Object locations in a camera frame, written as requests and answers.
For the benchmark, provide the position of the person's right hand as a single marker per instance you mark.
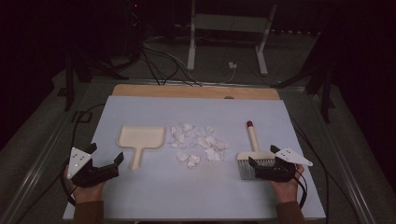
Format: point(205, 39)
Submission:
point(285, 191)

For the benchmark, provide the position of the aluminium frame rail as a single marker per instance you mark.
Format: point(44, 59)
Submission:
point(345, 174)
point(40, 161)

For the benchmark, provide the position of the light blue table mat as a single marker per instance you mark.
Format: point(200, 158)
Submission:
point(186, 193)

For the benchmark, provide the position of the person's left hand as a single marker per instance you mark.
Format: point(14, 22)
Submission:
point(88, 193)

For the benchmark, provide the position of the black stand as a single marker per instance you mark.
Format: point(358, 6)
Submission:
point(69, 87)
point(326, 93)

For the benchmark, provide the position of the white metal stand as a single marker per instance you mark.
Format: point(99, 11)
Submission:
point(191, 46)

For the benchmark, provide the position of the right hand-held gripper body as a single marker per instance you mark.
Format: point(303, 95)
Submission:
point(278, 171)

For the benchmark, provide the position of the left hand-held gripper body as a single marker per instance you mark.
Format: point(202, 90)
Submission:
point(93, 175)

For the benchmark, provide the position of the cream plastic dustpan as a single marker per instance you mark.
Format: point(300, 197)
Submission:
point(140, 138)

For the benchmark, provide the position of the white plug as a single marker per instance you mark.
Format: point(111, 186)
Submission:
point(232, 65)

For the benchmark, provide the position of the cream brush with red cap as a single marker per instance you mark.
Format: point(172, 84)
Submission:
point(253, 140)

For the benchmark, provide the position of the pile of white paper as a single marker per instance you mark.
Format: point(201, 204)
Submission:
point(207, 143)

